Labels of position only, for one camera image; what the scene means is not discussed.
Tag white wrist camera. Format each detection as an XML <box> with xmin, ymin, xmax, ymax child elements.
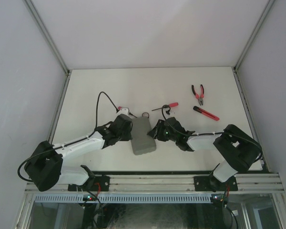
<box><xmin>117</xmin><ymin>107</ymin><xmax>130</xmax><ymax>117</ymax></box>
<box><xmin>166</xmin><ymin>110</ymin><xmax>175</xmax><ymax>115</ymax></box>

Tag right aluminium frame post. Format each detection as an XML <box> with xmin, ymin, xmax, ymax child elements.
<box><xmin>233</xmin><ymin>0</ymin><xmax>276</xmax><ymax>144</ymax></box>

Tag red-handled screwdriver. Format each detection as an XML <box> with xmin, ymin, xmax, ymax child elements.
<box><xmin>152</xmin><ymin>102</ymin><xmax>179</xmax><ymax>111</ymax></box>
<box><xmin>117</xmin><ymin>106</ymin><xmax>137</xmax><ymax>118</ymax></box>

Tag right black camera cable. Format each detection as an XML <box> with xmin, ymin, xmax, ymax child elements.
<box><xmin>161</xmin><ymin>104</ymin><xmax>263</xmax><ymax>165</ymax></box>

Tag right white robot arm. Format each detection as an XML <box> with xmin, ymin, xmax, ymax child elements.
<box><xmin>147</xmin><ymin>117</ymin><xmax>263</xmax><ymax>190</ymax></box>

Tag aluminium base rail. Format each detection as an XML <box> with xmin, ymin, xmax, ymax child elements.
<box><xmin>25</xmin><ymin>173</ymin><xmax>283</xmax><ymax>193</ymax></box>

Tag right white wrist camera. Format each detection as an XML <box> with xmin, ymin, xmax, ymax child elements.
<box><xmin>166</xmin><ymin>110</ymin><xmax>175</xmax><ymax>115</ymax></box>

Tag left black camera cable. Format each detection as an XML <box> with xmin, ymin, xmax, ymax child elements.
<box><xmin>17</xmin><ymin>91</ymin><xmax>121</xmax><ymax>183</ymax></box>

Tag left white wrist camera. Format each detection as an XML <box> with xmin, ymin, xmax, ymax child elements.
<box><xmin>117</xmin><ymin>107</ymin><xmax>130</xmax><ymax>117</ymax></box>

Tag left aluminium frame post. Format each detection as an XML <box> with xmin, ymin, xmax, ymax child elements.
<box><xmin>22</xmin><ymin>0</ymin><xmax>71</xmax><ymax>143</ymax></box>

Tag blue slotted cable duct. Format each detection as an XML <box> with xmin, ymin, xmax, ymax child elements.
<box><xmin>34</xmin><ymin>193</ymin><xmax>212</xmax><ymax>204</ymax></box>

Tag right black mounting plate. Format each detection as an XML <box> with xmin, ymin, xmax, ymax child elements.
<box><xmin>194</xmin><ymin>176</ymin><xmax>238</xmax><ymax>192</ymax></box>

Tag red black pliers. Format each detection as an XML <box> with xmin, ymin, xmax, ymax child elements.
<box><xmin>191</xmin><ymin>84</ymin><xmax>204</xmax><ymax>106</ymax></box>

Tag red black utility knife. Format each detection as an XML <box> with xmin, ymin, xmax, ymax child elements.
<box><xmin>193</xmin><ymin>106</ymin><xmax>220</xmax><ymax>121</ymax></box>

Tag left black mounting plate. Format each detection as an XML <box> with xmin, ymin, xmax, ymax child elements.
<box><xmin>68</xmin><ymin>175</ymin><xmax>110</xmax><ymax>192</ymax></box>

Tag black camera cable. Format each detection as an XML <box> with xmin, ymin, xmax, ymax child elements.
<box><xmin>17</xmin><ymin>91</ymin><xmax>121</xmax><ymax>183</ymax></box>
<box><xmin>161</xmin><ymin>104</ymin><xmax>263</xmax><ymax>165</ymax></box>

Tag aluminium frame post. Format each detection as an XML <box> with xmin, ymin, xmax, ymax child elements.
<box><xmin>22</xmin><ymin>0</ymin><xmax>71</xmax><ymax>143</ymax></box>
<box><xmin>233</xmin><ymin>0</ymin><xmax>276</xmax><ymax>144</ymax></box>

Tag black mounting plate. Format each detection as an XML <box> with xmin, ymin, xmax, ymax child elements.
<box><xmin>68</xmin><ymin>175</ymin><xmax>110</xmax><ymax>192</ymax></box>
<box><xmin>194</xmin><ymin>176</ymin><xmax>238</xmax><ymax>192</ymax></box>

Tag grey plastic tool case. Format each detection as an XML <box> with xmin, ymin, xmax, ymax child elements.
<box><xmin>131</xmin><ymin>116</ymin><xmax>156</xmax><ymax>156</ymax></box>

